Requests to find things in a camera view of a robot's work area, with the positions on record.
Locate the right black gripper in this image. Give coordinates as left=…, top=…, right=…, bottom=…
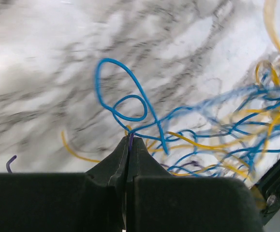
left=251, top=159, right=280, bottom=225

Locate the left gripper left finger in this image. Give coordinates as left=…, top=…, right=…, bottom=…
left=0, top=137, right=129, bottom=232

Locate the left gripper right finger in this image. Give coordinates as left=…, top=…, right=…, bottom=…
left=126, top=138, right=263, bottom=232

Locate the yellow thin cable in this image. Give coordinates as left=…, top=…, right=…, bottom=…
left=61, top=0, right=280, bottom=182

